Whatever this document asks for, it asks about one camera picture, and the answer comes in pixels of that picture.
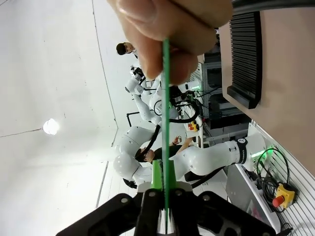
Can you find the long black ribbed tray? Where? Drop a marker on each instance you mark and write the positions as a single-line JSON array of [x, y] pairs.
[[246, 56]]

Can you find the white slatted wall panel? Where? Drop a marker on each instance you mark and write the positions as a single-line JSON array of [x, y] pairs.
[[300, 172]]

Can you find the white distant robot arm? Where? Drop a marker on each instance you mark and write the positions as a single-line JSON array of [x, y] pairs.
[[142, 98]]

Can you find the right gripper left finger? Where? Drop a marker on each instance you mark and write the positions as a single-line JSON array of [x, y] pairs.
[[128, 211]]

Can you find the person with black hair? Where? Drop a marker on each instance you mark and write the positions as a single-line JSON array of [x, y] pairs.
[[124, 48]]

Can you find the green PCB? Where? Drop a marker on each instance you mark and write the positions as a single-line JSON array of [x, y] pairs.
[[166, 110]]

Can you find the person with glasses black shirt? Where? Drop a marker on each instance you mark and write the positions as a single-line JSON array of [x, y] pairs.
[[150, 155]]

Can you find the round ceiling lamp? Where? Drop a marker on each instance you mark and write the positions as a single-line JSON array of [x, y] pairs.
[[51, 126]]

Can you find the small distant emergency stop button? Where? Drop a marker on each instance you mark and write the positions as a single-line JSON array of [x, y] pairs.
[[193, 127]]

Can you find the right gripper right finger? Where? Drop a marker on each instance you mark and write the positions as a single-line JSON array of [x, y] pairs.
[[211, 214]]

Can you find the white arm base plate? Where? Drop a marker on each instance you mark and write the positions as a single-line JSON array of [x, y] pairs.
[[256, 137]]

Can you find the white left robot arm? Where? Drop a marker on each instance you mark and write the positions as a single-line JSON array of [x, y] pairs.
[[204, 157]]

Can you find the yellow red emergency stop button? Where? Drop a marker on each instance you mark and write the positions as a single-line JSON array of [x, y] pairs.
[[285, 195]]

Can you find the person's left hand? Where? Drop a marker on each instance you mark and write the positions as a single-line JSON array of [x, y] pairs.
[[172, 27]]

